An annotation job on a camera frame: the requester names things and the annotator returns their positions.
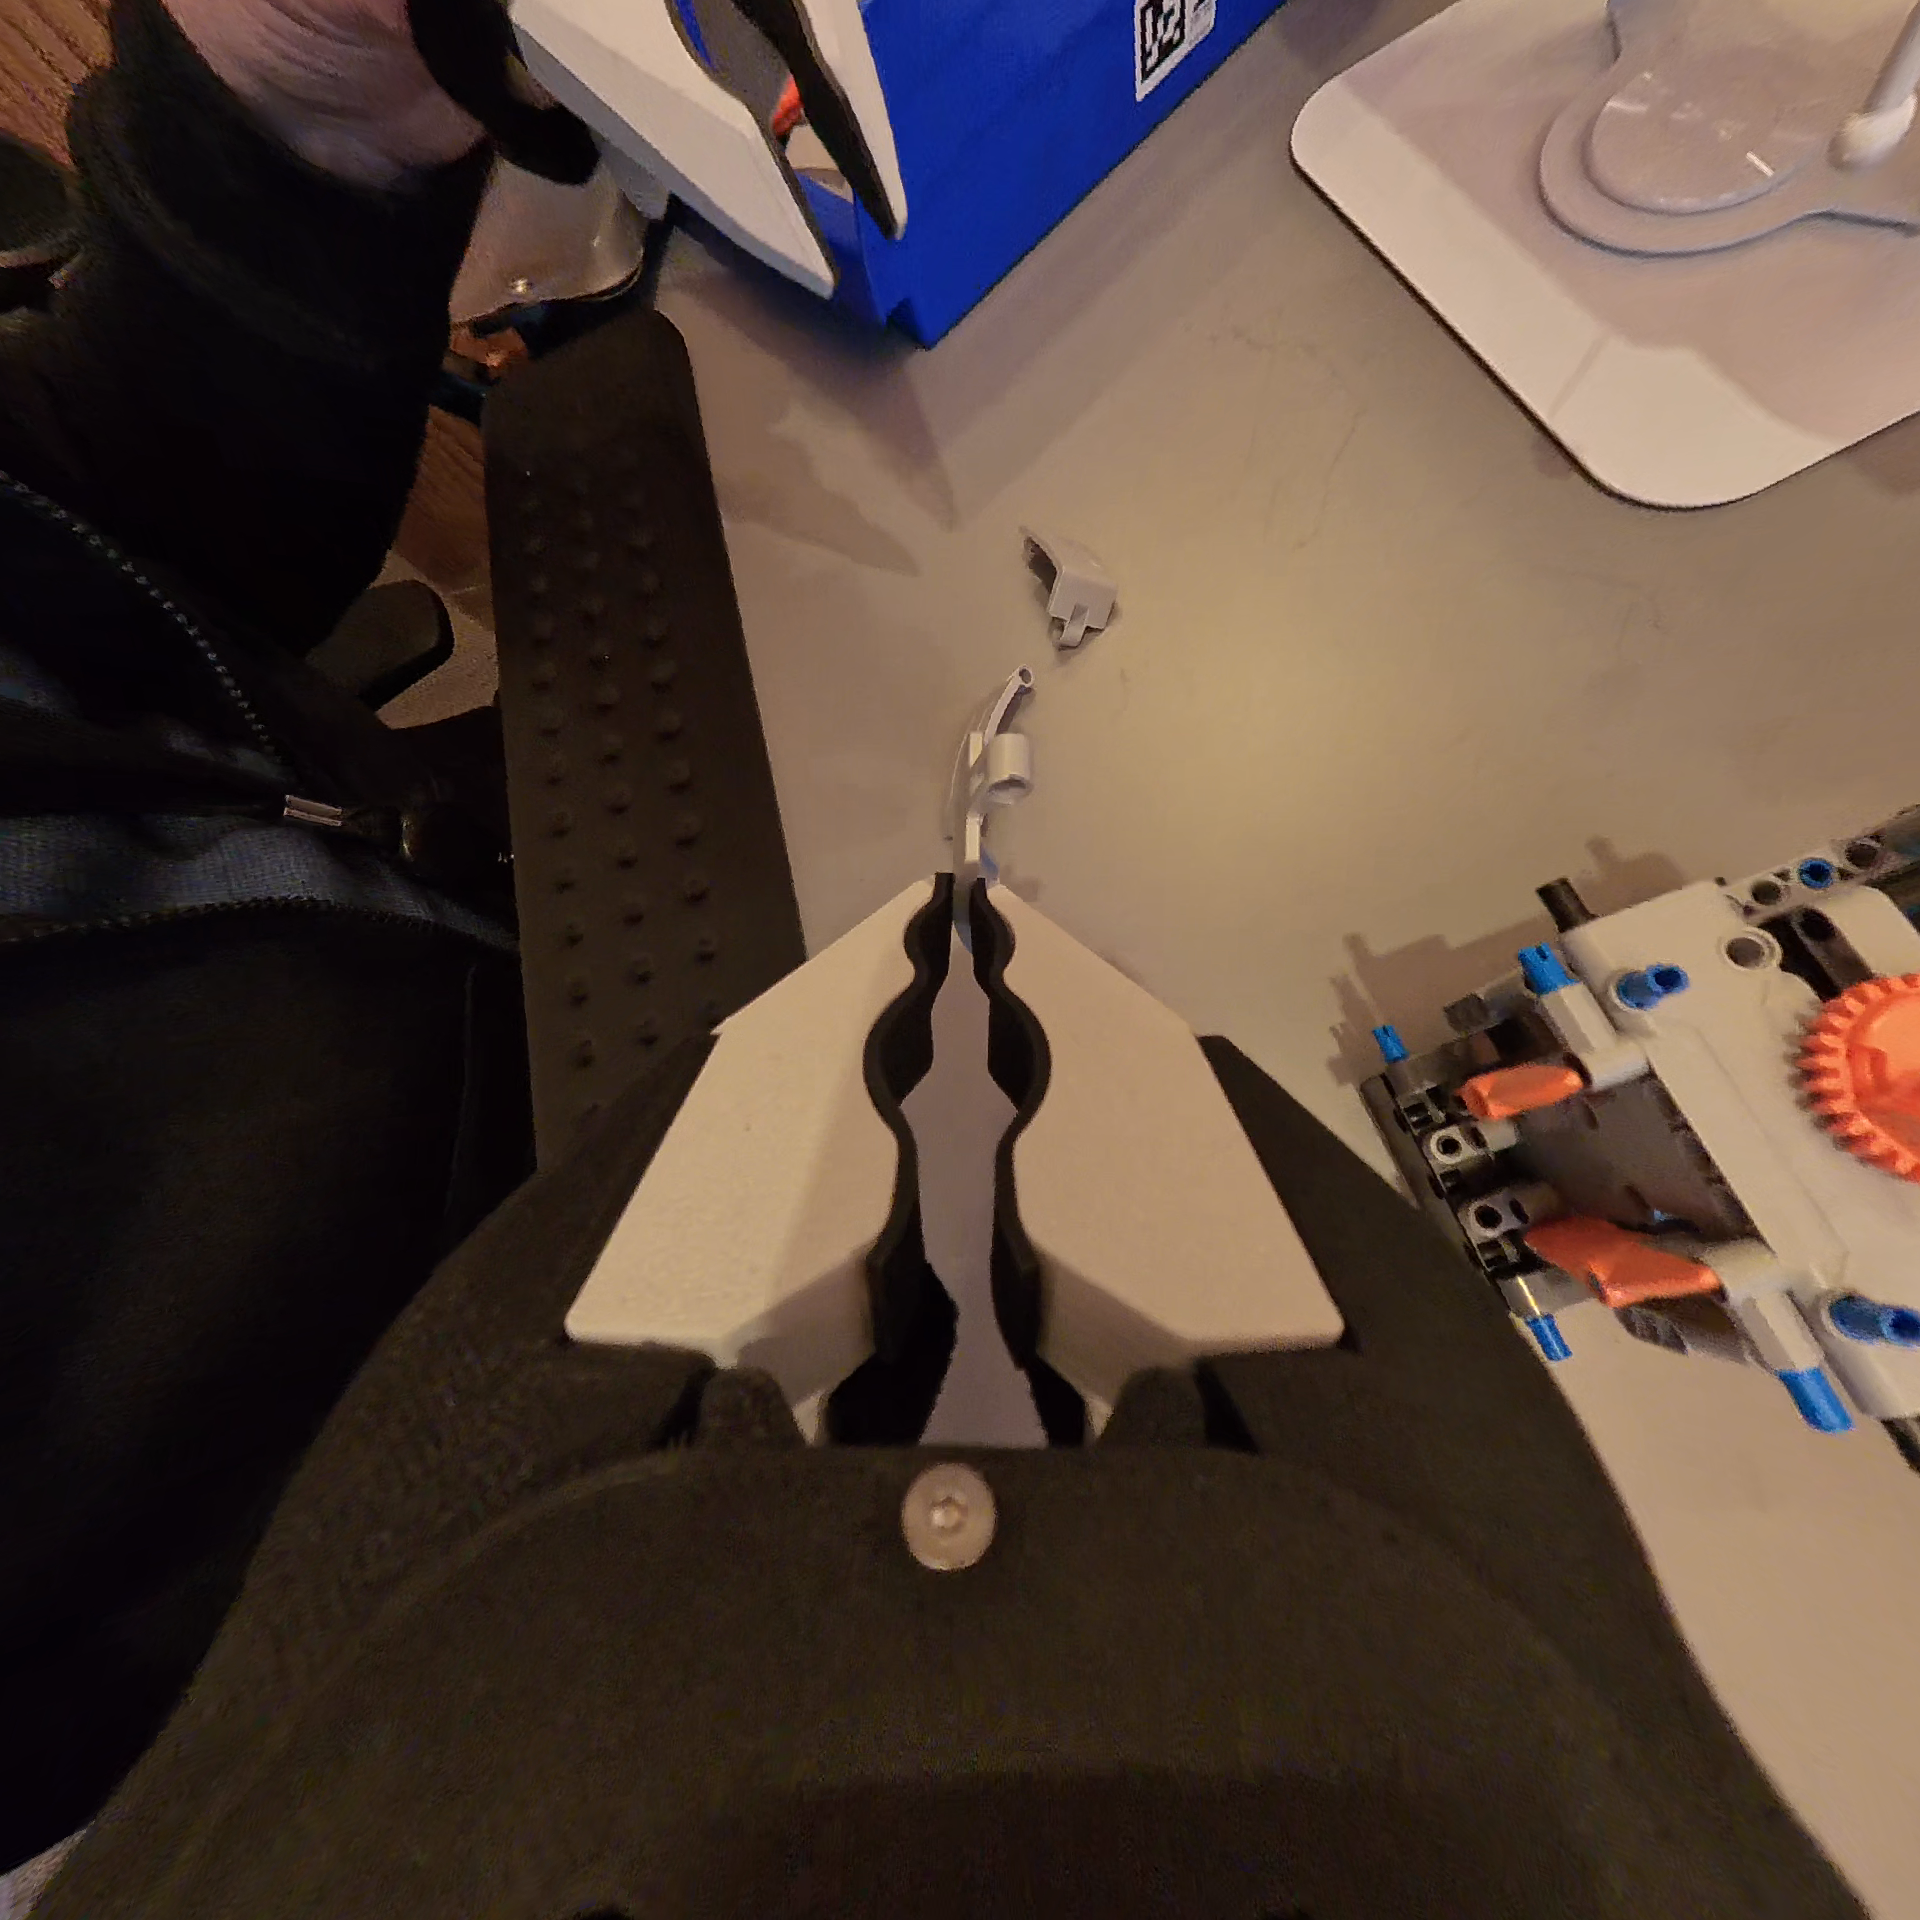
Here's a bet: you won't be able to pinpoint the person's left hand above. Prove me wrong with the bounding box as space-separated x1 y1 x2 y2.
166 0 495 193

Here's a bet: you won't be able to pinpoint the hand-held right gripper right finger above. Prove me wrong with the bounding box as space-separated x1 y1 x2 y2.
961 877 1345 1449

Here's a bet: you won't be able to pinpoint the white metal board stand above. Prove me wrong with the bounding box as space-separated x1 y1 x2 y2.
1288 0 1920 512

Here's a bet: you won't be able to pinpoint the person's left forearm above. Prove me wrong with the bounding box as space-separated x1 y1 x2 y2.
59 29 505 648

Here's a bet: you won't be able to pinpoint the blue plastic storage bin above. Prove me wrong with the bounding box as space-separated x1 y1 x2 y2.
667 0 1291 350

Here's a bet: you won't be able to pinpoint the black chair armrest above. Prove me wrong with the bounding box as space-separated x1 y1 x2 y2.
307 582 455 712

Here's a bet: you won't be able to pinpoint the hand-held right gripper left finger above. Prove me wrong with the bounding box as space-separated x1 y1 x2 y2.
561 874 961 1449

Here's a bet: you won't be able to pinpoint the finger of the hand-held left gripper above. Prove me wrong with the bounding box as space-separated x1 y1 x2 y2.
726 0 909 243
509 0 839 300

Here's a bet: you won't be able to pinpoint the grey curved toy brick panel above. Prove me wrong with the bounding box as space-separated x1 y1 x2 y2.
942 662 1040 904
1020 526 1119 652

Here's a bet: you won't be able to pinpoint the grey orange toy brick model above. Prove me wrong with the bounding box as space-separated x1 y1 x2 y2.
1358 806 1920 1474

